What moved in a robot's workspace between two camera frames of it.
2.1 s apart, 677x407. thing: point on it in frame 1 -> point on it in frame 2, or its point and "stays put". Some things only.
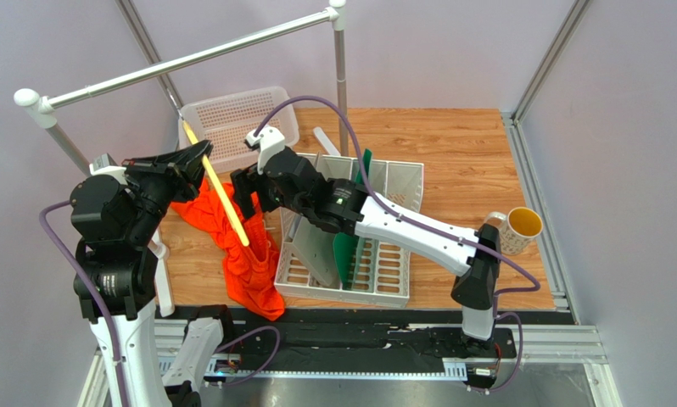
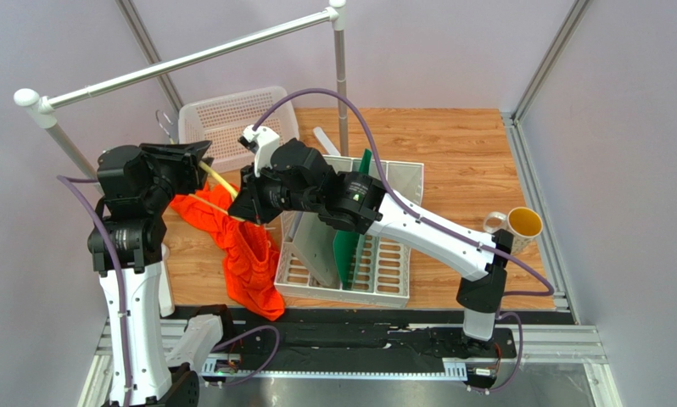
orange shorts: (252, 272) stays put
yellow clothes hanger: (187, 125) -> (159, 113)
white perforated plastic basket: (227, 120) stays put
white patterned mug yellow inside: (519, 227) stays put
